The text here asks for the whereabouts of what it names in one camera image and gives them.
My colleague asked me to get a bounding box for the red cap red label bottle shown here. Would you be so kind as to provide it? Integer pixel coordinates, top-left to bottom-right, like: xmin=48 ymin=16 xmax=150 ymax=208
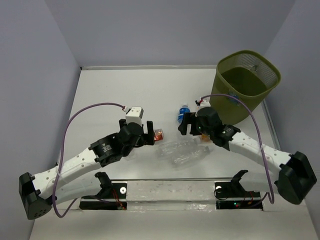
xmin=153 ymin=128 xmax=164 ymax=142

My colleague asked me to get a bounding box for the blue label bottle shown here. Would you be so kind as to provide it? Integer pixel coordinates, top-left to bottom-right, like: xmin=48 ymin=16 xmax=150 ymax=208
xmin=226 ymin=92 xmax=241 ymax=107
xmin=177 ymin=103 xmax=191 ymax=125

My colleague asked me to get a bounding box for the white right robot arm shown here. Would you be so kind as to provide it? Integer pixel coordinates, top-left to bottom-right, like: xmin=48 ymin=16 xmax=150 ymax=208
xmin=178 ymin=106 xmax=317 ymax=205

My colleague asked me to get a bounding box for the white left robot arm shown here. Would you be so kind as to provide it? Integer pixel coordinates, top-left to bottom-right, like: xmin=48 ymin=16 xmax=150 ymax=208
xmin=18 ymin=119 xmax=155 ymax=220

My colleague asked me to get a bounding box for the green mesh waste bin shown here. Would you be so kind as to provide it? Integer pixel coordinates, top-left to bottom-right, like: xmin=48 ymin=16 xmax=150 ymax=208
xmin=209 ymin=50 xmax=281 ymax=125

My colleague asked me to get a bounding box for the orange juice bottle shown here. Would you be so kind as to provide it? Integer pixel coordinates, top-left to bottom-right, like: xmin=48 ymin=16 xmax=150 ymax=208
xmin=199 ymin=134 xmax=211 ymax=143

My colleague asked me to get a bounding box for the clear bottle upper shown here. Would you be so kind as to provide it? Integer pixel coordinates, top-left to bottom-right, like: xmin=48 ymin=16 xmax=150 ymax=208
xmin=155 ymin=138 xmax=200 ymax=158

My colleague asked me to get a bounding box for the clear bottle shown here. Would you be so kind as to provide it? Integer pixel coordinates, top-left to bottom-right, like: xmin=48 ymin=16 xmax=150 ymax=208
xmin=155 ymin=138 xmax=200 ymax=158
xmin=169 ymin=145 xmax=211 ymax=168

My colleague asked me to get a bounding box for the clear bottle lower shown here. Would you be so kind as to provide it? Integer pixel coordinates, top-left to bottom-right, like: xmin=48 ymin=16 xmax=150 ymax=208
xmin=169 ymin=145 xmax=211 ymax=168

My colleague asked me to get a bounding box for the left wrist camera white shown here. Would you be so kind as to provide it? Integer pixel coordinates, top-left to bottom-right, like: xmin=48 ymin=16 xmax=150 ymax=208
xmin=125 ymin=106 xmax=144 ymax=126

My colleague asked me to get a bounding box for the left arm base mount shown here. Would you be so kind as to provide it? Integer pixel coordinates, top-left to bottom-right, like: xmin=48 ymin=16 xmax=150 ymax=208
xmin=79 ymin=172 xmax=128 ymax=211

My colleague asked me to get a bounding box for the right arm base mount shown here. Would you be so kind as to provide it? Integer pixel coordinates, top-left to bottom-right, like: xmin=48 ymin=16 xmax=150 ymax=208
xmin=213 ymin=170 xmax=263 ymax=210

